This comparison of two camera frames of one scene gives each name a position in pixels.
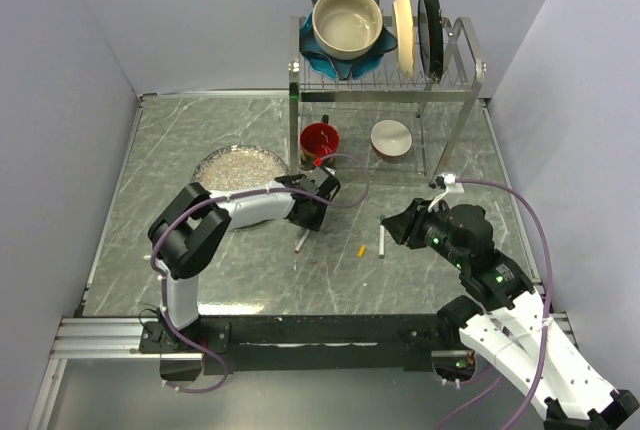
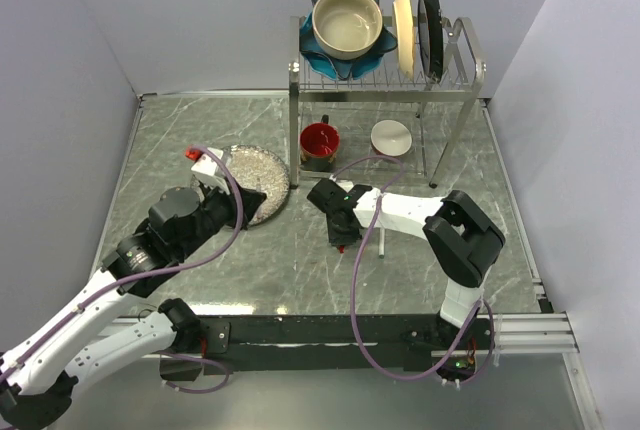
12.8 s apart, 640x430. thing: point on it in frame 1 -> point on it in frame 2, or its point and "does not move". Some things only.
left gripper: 315,223 -> 252,199
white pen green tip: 381,254 does not move
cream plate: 405,29 does not move
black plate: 430,32 does not move
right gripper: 398,225 -> 338,239
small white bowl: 390,138 does not move
